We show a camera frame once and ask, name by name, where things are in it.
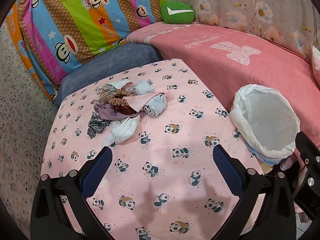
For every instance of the pink blanket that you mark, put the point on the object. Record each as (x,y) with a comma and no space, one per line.
(226,59)

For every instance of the white sock red trim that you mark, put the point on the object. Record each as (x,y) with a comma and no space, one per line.
(120,84)

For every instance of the pink pillow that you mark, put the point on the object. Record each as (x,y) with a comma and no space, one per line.
(316,64)

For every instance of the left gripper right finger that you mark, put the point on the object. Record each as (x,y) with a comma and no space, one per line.
(276,218)

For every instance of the black white patterned cloth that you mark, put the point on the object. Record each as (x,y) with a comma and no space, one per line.
(96,125)

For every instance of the colourful monkey print quilt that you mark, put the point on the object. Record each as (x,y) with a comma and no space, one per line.
(56,37)

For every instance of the light blue sock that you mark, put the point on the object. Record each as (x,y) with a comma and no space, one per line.
(156,105)
(143,87)

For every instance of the pink cleaning cloth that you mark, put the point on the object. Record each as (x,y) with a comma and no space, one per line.
(137,102)

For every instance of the pink panda print sheet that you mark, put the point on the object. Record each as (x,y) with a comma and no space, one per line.
(163,182)

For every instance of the tan scrunchie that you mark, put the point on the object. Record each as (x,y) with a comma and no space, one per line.
(118,98)

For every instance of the white glove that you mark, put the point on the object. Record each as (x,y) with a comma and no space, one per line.
(121,130)

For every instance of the green checkmark cushion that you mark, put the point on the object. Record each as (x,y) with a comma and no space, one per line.
(176,12)

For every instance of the grey floral quilt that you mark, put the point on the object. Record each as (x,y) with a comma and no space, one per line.
(293,24)

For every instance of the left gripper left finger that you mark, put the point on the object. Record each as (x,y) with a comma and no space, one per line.
(49,219)

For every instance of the dark red scrunchie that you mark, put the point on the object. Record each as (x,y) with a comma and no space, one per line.
(126,110)

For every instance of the bin with white liner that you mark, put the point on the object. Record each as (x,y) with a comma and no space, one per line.
(266,121)

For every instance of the blue velvet cushion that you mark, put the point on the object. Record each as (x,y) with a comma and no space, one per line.
(117,60)

